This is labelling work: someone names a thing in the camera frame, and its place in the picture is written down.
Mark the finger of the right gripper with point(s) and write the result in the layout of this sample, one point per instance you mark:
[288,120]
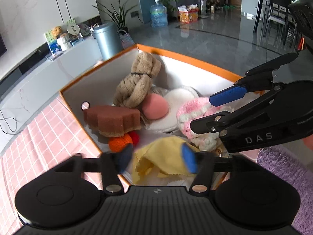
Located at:
[227,95]
[210,124]

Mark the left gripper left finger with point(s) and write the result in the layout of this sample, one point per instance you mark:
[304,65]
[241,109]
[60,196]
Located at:
[123,158]

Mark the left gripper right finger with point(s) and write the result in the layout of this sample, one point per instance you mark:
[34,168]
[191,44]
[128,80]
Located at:
[189,158]

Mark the cream white towel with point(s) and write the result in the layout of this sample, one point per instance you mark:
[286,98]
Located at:
[175,99]

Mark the orange crochet toy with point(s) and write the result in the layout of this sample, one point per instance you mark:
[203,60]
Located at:
[117,144]

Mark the yellow cloth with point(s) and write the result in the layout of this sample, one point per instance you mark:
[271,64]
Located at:
[165,154]

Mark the brown sponge block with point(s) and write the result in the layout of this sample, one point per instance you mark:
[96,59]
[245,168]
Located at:
[112,121]

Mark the purple fuzzy rug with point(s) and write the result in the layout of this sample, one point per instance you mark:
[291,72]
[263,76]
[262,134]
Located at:
[281,162]

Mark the pink round sponge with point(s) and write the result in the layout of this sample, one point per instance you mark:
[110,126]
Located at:
[154,106]

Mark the brown fluffy plush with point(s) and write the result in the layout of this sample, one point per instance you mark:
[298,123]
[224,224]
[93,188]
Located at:
[133,89]

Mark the orange white storage box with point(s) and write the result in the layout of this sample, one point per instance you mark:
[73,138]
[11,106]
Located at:
[97,87]

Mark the orange printed gift box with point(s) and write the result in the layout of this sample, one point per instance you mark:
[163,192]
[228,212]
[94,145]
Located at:
[188,14]

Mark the black dining chair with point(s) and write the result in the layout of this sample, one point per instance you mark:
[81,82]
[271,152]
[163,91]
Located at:
[278,12]

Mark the blue water jug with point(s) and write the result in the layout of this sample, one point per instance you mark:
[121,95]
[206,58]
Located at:
[158,14]

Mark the white marble TV console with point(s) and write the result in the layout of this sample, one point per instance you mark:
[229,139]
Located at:
[27,96]

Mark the woven small basket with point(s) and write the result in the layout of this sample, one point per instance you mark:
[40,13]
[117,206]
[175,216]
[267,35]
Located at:
[125,38]

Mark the grey metal trash can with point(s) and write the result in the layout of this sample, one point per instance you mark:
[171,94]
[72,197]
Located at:
[108,40]

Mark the teddy bear on console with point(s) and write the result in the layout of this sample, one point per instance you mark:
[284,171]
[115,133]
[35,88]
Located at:
[61,37]

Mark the green potted floor plant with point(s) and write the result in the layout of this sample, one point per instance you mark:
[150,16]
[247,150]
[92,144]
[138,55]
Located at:
[117,14]

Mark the black wall television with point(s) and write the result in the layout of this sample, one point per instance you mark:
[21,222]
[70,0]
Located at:
[3,49]

